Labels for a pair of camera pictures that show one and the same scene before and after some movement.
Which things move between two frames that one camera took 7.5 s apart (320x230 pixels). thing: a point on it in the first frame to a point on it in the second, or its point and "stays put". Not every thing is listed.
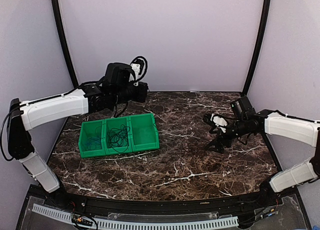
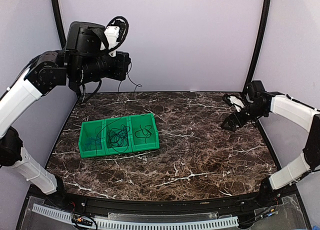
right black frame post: [266, 10] stays put
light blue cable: [93, 143] stays put
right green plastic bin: [144, 132] stays put
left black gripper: [141, 97] to [119, 72]
